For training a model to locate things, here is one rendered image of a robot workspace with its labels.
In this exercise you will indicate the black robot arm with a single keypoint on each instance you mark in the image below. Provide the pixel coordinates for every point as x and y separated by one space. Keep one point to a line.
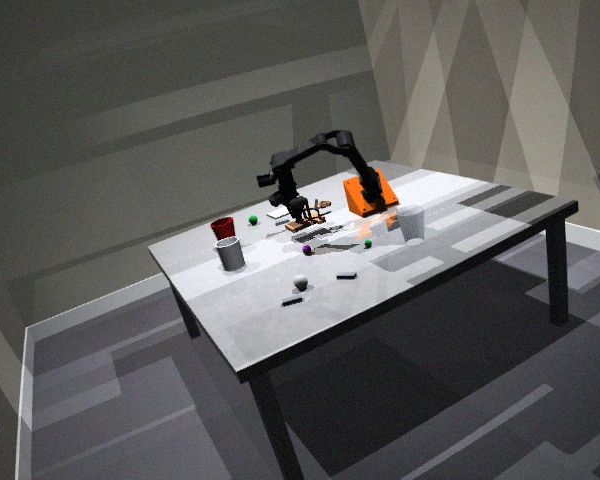
281 164

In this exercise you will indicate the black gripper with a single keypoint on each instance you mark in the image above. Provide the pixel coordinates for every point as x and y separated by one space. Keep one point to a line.
295 203

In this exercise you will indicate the white ball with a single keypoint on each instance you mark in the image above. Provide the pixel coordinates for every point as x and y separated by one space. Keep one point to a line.
300 281

